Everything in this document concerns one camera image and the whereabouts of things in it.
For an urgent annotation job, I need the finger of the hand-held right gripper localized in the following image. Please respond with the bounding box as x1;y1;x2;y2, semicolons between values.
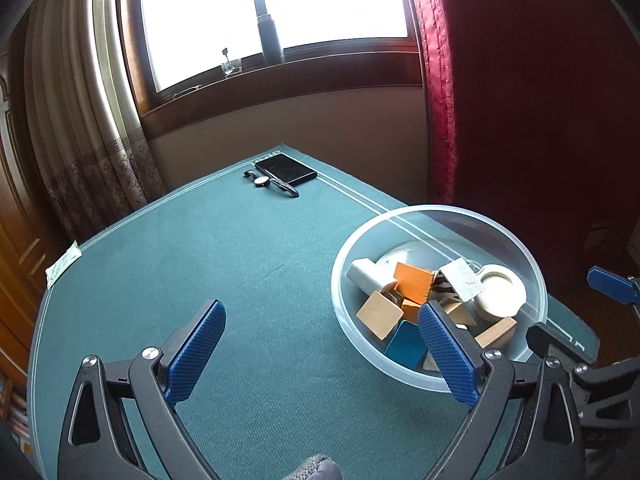
586;266;640;321
526;322;640;392

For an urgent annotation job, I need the clear plastic bowl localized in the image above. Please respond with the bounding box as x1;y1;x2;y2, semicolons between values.
331;204;548;394

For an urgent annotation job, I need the large orange striped wedge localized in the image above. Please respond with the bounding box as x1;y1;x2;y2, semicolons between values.
393;262;436;306

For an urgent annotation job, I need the dark wooden wedge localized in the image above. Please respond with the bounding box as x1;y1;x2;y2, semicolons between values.
472;316;518;348

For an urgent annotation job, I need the red curtain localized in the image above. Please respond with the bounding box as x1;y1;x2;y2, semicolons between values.
400;0;640;281

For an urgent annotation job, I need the black smartphone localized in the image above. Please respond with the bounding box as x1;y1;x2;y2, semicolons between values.
255;151;319;183

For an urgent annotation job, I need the wooden door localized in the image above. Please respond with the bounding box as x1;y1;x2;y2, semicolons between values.
0;25;71;376

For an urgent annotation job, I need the white paper packet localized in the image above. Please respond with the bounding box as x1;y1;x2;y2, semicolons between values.
46;241;82;289

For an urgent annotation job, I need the cream tape roll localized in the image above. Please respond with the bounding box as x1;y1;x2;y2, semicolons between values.
471;264;527;320

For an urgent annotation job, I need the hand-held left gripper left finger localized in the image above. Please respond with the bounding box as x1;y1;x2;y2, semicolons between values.
57;299;227;480

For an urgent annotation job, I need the bookshelf with books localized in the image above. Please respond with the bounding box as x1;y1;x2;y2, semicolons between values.
0;355;36;456

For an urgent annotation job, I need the black wristwatch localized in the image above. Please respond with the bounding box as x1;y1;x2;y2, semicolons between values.
244;170;300;199

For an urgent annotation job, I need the white plug charger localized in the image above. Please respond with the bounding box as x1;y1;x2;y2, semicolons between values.
348;258;396;297

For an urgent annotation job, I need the person's left hand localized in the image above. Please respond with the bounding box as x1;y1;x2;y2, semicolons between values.
294;455;344;480

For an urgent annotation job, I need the grey wooden wedge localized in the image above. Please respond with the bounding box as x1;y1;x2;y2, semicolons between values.
442;299;476;331

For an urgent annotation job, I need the white striped wooden wedge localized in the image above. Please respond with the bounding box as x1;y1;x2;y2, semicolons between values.
431;257;487;306

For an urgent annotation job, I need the dark bottle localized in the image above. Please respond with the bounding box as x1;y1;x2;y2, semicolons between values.
247;0;286;66

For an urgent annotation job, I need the wooden framed window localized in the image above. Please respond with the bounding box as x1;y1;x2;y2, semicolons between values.
117;0;426;121

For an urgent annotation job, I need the blue wooden wedge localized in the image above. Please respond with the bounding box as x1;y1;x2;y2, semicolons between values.
384;320;432;373

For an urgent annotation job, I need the beige patterned curtain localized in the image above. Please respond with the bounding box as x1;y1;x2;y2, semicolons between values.
22;0;168;243

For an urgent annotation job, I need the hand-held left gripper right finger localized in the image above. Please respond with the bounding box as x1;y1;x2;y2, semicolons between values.
418;302;586;480

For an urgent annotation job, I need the light wooden wedge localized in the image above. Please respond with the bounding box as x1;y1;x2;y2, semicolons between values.
356;292;405;342

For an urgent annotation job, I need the small glass holder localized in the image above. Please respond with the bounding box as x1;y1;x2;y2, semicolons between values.
218;47;244;78

